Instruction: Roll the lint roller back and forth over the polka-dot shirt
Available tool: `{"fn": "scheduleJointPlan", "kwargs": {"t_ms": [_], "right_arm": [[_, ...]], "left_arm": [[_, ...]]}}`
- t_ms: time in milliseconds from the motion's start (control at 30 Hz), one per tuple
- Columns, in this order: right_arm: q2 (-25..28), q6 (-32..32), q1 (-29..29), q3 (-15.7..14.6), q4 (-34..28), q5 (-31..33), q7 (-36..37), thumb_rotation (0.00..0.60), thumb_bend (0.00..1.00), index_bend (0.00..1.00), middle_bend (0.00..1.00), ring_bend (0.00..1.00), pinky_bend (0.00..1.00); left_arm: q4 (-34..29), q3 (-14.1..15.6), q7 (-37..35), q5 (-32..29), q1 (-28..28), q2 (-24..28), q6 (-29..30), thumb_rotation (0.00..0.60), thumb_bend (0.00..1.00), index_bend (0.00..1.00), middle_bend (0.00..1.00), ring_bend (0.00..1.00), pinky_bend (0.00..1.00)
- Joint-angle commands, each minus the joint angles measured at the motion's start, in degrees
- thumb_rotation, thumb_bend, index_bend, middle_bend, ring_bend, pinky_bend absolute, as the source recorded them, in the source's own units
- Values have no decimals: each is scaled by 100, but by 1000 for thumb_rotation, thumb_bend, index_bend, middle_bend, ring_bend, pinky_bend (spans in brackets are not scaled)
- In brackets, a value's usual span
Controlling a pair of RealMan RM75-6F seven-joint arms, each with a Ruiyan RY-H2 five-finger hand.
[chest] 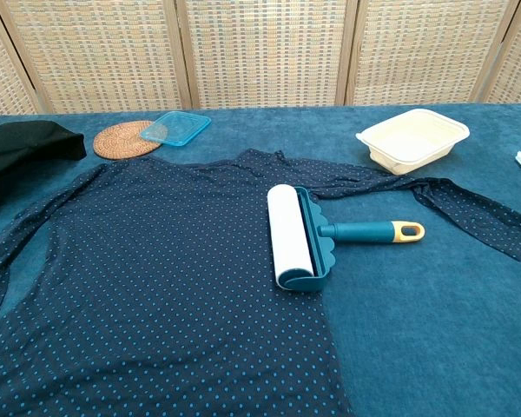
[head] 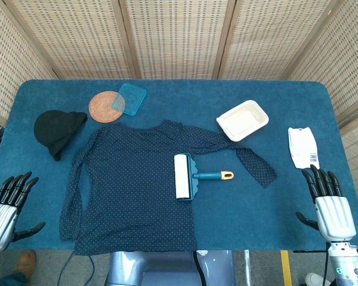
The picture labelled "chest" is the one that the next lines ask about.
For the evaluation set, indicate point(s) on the teal lint roller yellow tip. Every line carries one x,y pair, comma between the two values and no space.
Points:
312,243

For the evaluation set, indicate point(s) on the black beanie hat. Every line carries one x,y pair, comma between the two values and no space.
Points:
21,156

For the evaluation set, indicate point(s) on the transparent blue plastic lid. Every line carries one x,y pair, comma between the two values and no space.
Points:
180,126

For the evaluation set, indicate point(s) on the navy polka dot shirt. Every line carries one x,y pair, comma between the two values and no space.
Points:
156,269

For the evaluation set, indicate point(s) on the woven bamboo folding screen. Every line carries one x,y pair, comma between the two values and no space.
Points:
265,52

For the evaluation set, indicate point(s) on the round woven rattan coaster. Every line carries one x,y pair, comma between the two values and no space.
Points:
117,142

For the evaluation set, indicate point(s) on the cream plastic food container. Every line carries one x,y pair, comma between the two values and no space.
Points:
410,139

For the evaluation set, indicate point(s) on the teal fuzzy table cover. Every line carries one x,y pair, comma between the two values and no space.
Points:
425,330

